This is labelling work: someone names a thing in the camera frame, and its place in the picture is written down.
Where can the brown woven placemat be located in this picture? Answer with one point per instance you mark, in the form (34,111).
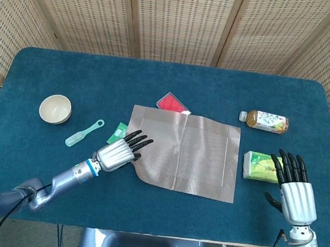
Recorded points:
(194,157)

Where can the green sachet packet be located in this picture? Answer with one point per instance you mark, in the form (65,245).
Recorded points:
(117,132)

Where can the mint green brush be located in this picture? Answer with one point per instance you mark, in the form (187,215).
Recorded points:
(74,140)

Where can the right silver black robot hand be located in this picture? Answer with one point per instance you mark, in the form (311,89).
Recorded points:
(298,203)

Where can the red ink pad case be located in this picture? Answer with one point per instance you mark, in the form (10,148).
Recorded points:
(170,102)

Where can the light brown bowl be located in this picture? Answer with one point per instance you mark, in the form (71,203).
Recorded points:
(55,110)

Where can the green yellow tissue pack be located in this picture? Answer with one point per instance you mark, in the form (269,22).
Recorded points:
(256,168)

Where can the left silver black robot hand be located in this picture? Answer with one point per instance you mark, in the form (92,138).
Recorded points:
(116,155)

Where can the dark teal cloth-covered table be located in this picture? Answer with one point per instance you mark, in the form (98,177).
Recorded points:
(69,69)

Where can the woven bamboo folding screen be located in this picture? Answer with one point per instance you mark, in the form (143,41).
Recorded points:
(180,20)

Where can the tea bottle with label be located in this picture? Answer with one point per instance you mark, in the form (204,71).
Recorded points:
(266,121)

